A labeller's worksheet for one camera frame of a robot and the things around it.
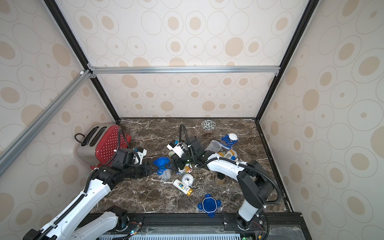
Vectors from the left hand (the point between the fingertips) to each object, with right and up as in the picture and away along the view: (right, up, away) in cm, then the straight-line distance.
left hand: (160, 168), depth 75 cm
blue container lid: (+25, -21, +5) cm, 33 cm away
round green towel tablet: (+2, +4, +25) cm, 25 cm away
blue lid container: (+1, -5, +10) cm, 11 cm away
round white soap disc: (+45, +15, +31) cm, 57 cm away
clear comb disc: (+14, -10, +12) cm, 21 cm away
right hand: (+6, +4, +6) cm, 10 cm away
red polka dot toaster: (-36, +11, +8) cm, 39 cm away
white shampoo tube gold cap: (+11, -13, +8) cm, 19 cm away
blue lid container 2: (+30, +9, +25) cm, 40 cm away
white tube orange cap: (+40, +4, +22) cm, 46 cm away
